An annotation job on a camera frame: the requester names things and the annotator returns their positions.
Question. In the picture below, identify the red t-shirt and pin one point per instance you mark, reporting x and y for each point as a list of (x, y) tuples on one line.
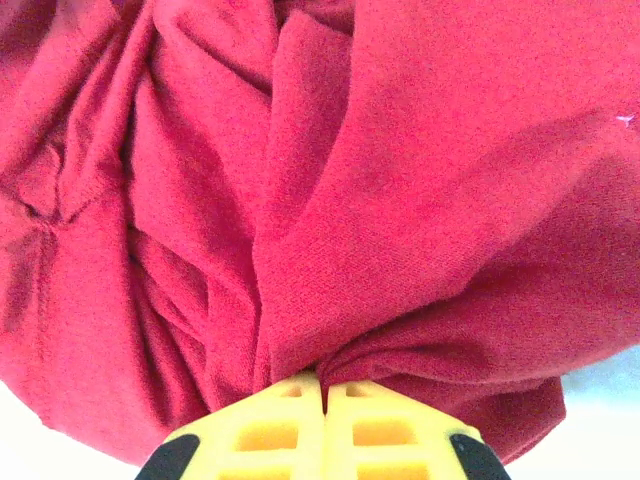
[(350, 200)]

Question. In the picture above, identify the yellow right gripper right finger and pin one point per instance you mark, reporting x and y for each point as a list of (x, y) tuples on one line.
[(380, 440)]

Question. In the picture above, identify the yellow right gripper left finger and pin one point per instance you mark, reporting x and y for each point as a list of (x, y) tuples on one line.
[(280, 440)]

